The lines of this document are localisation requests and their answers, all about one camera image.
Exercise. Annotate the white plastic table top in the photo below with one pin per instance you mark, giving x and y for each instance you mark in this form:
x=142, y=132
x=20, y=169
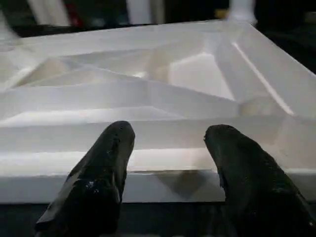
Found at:
x=148, y=89

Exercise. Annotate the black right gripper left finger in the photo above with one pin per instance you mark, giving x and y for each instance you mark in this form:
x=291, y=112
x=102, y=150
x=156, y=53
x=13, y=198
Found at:
x=91, y=192

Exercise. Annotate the black plastic mat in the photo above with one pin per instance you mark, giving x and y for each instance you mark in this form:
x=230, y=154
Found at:
x=296, y=44

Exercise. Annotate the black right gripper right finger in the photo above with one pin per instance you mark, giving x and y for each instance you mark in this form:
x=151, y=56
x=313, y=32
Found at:
x=256, y=187

